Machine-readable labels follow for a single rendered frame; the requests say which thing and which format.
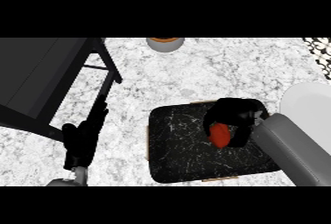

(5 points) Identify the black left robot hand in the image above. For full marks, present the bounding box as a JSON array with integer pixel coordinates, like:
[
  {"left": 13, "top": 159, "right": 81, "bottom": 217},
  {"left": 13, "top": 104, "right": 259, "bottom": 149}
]
[{"left": 61, "top": 94, "right": 110, "bottom": 172}]

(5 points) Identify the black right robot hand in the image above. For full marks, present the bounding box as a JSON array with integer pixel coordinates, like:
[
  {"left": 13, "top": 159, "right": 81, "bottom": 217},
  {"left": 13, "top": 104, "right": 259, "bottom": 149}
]
[{"left": 202, "top": 97, "right": 271, "bottom": 148}]

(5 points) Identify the red bell pepper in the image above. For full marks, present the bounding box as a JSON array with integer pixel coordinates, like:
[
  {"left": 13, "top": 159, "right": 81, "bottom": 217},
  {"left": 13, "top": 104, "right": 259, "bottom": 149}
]
[{"left": 208, "top": 122, "right": 234, "bottom": 150}]

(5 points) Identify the black marble tray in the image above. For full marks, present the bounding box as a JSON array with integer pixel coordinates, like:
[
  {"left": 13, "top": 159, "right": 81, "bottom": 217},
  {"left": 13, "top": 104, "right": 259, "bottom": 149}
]
[{"left": 146, "top": 100, "right": 283, "bottom": 185}]

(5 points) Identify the white plate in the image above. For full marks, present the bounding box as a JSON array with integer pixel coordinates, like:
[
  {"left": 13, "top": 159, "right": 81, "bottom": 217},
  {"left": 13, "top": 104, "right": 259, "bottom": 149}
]
[{"left": 279, "top": 82, "right": 331, "bottom": 157}]

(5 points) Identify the black and white patterned object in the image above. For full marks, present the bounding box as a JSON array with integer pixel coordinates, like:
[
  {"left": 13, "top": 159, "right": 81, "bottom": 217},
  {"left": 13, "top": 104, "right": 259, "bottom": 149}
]
[{"left": 302, "top": 37, "right": 331, "bottom": 81}]

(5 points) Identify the grey pot with orange rim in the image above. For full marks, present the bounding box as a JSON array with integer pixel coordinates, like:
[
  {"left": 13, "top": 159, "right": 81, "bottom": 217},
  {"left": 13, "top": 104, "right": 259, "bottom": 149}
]
[{"left": 146, "top": 37, "right": 187, "bottom": 53}]

